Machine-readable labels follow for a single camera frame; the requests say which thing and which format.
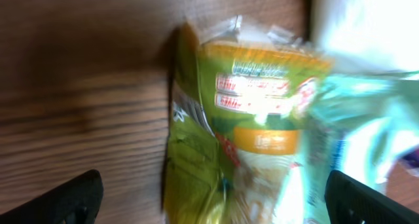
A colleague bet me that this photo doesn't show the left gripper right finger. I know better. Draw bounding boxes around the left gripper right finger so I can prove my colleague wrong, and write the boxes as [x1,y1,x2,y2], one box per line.
[325,170,418,224]

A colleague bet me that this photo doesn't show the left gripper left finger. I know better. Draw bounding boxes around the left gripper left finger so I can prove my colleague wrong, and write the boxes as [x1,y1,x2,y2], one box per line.
[1,170,103,224]

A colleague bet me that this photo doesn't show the mint green wipes pack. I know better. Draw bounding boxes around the mint green wipes pack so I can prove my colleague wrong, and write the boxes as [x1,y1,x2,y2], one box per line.
[273,72,418,224]

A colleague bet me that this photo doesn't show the green snack packet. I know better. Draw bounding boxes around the green snack packet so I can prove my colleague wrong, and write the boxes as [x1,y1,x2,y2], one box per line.
[164,15,331,223]

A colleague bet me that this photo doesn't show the white tube gold cap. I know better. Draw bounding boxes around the white tube gold cap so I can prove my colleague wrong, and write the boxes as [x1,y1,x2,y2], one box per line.
[310,0,418,74]

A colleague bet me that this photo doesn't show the purple sanitary pad pack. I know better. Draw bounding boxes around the purple sanitary pad pack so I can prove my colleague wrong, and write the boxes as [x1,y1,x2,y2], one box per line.
[401,147,418,170]

